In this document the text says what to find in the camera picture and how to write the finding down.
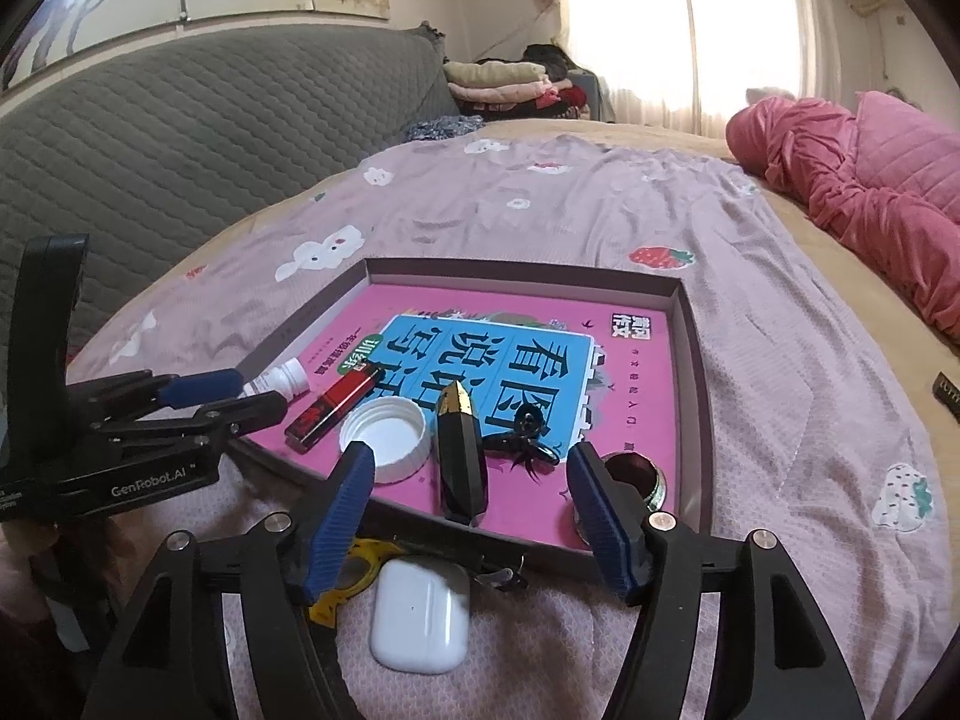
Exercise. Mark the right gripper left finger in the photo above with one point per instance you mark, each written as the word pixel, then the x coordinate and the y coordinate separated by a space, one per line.
pixel 168 657

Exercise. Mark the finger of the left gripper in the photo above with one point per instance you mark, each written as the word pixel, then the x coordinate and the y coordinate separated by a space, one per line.
pixel 142 389
pixel 121 442

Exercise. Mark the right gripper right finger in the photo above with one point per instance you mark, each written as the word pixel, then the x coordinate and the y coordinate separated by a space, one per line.
pixel 775 656

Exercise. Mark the white pill bottle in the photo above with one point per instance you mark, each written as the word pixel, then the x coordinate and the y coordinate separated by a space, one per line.
pixel 289 379

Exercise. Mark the red black lighter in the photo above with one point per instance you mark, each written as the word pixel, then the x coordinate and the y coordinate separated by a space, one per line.
pixel 332 406

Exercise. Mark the white plastic jar lid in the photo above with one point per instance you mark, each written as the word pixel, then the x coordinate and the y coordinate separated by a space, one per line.
pixel 397 432

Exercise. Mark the yellow black wristwatch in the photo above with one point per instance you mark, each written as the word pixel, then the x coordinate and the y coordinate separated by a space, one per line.
pixel 363 564

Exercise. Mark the white earbuds case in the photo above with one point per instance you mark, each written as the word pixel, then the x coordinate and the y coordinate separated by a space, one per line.
pixel 421 616

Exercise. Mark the black gold lipstick tube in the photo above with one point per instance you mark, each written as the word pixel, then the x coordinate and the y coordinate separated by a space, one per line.
pixel 463 474

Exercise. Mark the black hair claw clip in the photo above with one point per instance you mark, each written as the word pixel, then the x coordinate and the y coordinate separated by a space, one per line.
pixel 523 443

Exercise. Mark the person left hand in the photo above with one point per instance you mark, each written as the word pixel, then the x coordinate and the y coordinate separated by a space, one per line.
pixel 71 565

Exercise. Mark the dark shallow cardboard box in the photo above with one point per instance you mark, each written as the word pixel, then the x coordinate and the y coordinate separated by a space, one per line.
pixel 529 522

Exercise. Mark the lilac patterned bed sheet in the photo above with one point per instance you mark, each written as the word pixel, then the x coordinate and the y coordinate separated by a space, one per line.
pixel 810 422

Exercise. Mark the grey quilted headboard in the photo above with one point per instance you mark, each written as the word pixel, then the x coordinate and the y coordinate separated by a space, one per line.
pixel 152 153

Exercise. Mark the pink blue book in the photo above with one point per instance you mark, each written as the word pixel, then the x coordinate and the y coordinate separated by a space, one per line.
pixel 601 371

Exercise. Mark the dark patterned cloth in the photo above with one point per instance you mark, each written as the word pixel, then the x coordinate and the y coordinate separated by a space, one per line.
pixel 445 127

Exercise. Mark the stack of folded clothes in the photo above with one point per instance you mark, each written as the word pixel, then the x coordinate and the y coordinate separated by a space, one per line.
pixel 544 84

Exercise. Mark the pink quilted comforter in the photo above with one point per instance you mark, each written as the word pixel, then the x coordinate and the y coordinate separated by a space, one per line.
pixel 883 180

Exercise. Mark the white sheer curtain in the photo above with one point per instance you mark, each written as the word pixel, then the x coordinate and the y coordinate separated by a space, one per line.
pixel 689 65

